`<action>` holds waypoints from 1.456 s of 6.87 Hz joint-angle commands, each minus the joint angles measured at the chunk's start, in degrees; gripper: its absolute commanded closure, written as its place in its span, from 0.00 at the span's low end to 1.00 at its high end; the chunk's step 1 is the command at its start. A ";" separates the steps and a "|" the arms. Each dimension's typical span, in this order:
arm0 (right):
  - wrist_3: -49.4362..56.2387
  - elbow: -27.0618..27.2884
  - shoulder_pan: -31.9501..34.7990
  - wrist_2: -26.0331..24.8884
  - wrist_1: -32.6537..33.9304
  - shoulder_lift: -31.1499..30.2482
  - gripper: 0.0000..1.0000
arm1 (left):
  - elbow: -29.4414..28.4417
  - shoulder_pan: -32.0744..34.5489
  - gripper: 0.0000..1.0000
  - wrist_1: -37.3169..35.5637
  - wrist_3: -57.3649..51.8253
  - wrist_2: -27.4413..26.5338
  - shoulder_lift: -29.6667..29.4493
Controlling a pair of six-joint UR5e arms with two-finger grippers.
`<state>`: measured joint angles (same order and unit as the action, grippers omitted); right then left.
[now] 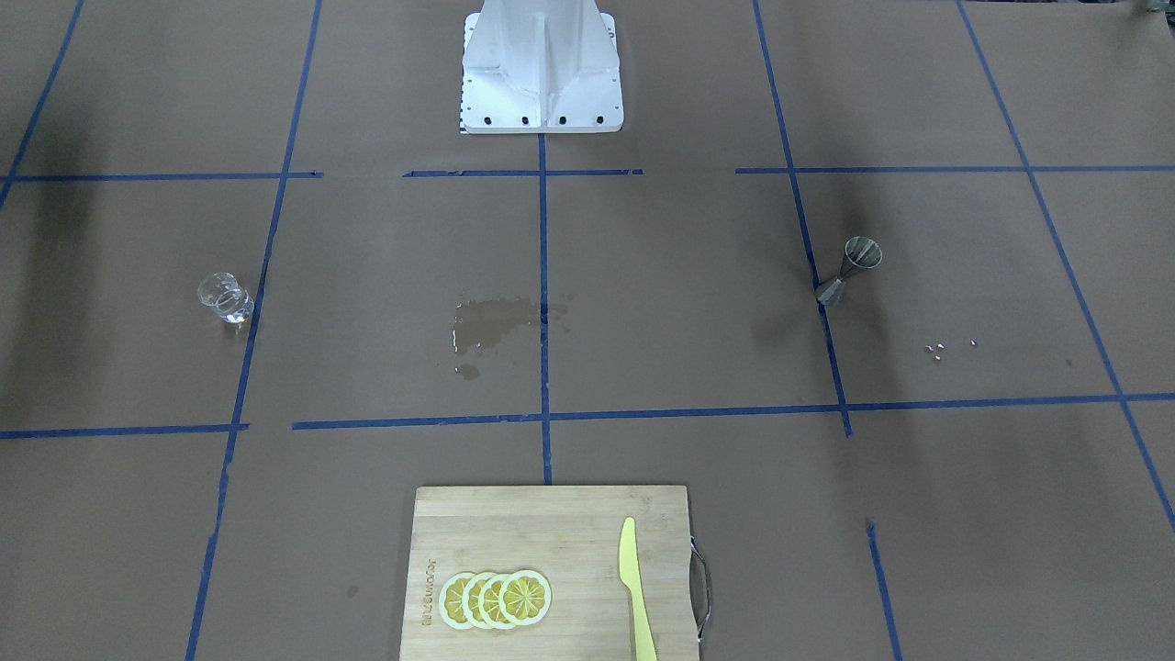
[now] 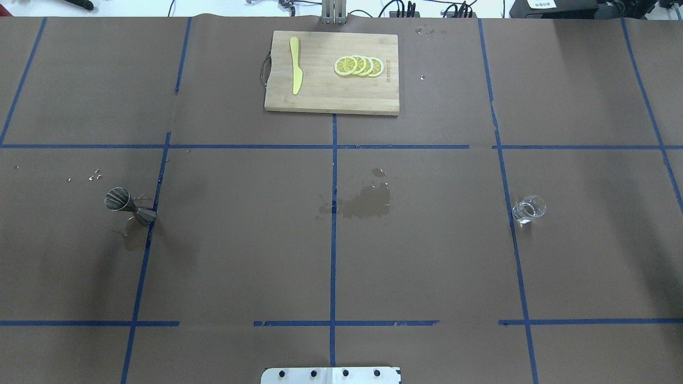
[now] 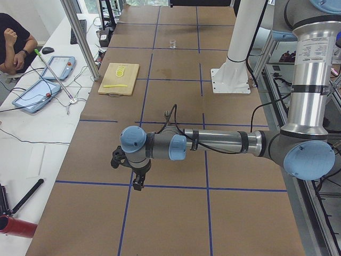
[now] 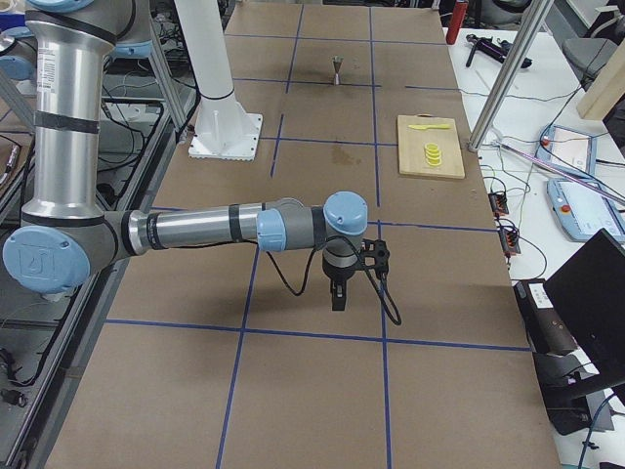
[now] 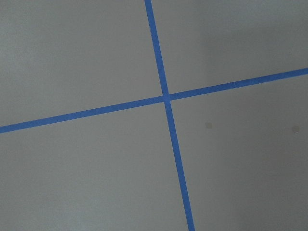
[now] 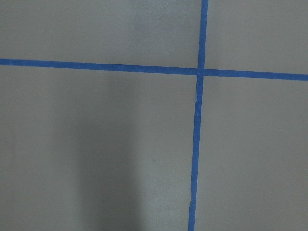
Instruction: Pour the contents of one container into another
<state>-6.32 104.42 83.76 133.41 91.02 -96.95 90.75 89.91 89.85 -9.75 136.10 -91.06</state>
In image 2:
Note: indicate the front lemon slice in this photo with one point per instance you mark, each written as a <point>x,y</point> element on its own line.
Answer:
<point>345,66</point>

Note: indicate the yellow plastic knife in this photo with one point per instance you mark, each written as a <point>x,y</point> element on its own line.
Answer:
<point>297,72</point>

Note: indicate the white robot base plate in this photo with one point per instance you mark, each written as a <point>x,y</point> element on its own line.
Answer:
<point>353,374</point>

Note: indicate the aluminium frame post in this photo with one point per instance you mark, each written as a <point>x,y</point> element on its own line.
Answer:
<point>334,12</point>

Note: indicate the lemon slice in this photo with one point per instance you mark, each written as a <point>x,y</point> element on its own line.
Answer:
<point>377,67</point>
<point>361,64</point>
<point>368,68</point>
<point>345,66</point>

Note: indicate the wooden cutting board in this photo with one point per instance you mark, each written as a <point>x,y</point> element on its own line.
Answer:
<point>323,91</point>

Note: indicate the small glass measuring cup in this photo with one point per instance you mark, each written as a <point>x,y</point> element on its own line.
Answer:
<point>528,209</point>

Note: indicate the back lemon slice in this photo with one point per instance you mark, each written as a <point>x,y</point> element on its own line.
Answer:
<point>377,67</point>

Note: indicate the steel double jigger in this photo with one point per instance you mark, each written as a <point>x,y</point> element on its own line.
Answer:
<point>119,199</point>

